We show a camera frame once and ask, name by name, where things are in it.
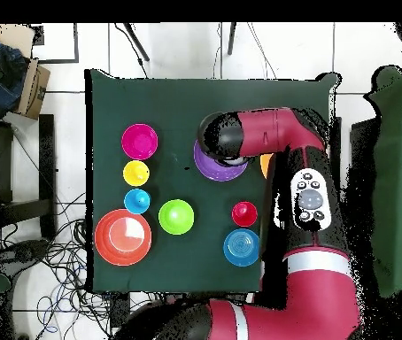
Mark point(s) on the purple bowl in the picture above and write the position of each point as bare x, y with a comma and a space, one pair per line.
218, 171

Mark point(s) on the pink bowl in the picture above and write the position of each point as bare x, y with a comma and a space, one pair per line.
139, 141

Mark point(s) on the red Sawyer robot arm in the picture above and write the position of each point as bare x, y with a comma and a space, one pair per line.
314, 301

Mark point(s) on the green bowl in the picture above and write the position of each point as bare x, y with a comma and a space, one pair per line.
176, 216

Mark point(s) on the red cup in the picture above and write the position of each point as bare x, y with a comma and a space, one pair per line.
244, 214

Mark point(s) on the blue cup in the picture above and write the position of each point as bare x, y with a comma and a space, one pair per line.
137, 201

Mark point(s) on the yellow cup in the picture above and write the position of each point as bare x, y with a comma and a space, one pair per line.
136, 173

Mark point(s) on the large yellow bowl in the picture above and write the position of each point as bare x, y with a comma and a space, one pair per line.
265, 164

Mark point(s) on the blue bowl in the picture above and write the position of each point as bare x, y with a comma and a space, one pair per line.
240, 247

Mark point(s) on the dark green tablecloth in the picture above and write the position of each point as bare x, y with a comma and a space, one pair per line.
172, 102

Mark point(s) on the orange-red bowl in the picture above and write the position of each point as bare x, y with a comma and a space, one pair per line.
123, 237

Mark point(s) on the black stand leg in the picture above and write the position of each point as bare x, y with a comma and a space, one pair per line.
232, 39
137, 42

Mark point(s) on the black wheeled base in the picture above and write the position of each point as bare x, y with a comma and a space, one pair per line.
20, 255

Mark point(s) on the cardboard box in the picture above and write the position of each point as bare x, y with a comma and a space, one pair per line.
32, 88

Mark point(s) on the blue clothing pile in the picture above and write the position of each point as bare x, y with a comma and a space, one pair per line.
4, 78

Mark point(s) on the beige cardboard sheet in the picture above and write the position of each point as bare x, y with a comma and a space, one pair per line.
13, 39

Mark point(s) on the black metal frame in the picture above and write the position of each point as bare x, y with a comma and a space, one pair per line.
364, 141
47, 159

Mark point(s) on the white board black frame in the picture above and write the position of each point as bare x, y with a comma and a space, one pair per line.
55, 42

